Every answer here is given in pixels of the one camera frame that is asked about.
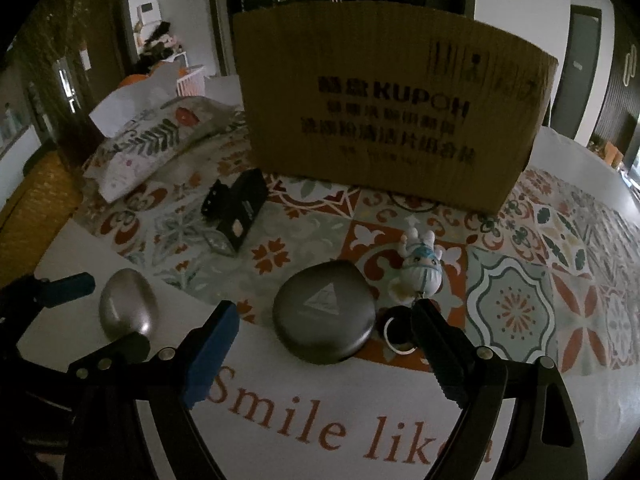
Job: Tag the cluttered white shelf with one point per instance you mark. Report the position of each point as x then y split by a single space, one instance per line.
157 45

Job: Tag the yellow woven tissue box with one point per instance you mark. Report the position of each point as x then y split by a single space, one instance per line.
35 195

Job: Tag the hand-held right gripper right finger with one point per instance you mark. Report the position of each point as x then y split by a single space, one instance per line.
445 355

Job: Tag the dark slatted wall panel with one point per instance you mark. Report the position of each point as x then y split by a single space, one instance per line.
620 110

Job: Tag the white loop wall ornament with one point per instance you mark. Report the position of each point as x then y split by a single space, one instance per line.
628 67

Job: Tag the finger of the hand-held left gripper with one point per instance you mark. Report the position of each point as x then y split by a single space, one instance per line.
70 284
127 347

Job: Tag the brown cardboard box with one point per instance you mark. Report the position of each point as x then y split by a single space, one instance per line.
390 110

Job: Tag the grey interior door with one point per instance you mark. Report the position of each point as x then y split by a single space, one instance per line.
577 65

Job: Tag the floral fabric tissue pouch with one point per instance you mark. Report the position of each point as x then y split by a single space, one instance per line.
150 145

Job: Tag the black folding clip device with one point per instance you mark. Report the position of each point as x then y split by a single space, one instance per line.
235 210

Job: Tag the grey round case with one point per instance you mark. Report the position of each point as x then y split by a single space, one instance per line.
325 312

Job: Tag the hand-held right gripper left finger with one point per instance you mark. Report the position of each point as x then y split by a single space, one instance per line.
210 355

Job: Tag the patterned table mat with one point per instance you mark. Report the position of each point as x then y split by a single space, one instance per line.
525 285

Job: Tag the orange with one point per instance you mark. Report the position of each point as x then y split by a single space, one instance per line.
135 80

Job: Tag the white wall control panel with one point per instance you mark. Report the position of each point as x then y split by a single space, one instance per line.
146 7

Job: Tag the white fruit basket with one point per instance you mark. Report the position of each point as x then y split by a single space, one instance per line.
191 81

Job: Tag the glass vase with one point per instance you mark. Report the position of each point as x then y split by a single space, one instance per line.
67 85

